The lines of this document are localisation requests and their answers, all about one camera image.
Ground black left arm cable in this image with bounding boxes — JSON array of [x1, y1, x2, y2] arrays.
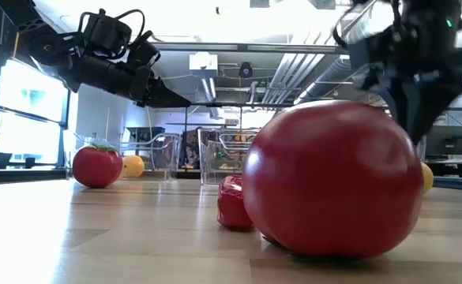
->
[[78, 7, 147, 44]]

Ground silver ventilation duct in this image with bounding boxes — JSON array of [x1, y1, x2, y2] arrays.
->
[[293, 0, 377, 106]]

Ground orange fruit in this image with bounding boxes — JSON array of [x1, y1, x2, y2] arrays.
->
[[122, 155, 146, 178]]

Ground long ceiling light bar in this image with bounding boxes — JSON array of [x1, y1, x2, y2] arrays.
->
[[151, 41, 348, 55]]

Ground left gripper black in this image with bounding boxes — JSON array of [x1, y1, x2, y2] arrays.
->
[[103, 62, 192, 108]]

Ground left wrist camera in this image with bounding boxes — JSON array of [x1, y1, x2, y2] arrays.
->
[[130, 33, 161, 74]]

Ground white ceiling box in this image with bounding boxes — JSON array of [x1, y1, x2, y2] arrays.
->
[[189, 52, 219, 72]]

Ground black overhead camera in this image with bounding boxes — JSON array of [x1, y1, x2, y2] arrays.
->
[[238, 62, 254, 79]]

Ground small red bell pepper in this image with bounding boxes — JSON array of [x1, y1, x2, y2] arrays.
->
[[216, 174, 255, 231]]

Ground black computer monitor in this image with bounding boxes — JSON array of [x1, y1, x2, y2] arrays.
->
[[426, 125, 462, 157]]

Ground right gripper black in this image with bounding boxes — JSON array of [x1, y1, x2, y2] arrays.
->
[[347, 35, 462, 145]]

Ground yellow lemon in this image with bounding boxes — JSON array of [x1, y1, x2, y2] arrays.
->
[[419, 161, 435, 194]]

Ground red tomato with green stem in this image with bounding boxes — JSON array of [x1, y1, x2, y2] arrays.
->
[[72, 144, 124, 189]]

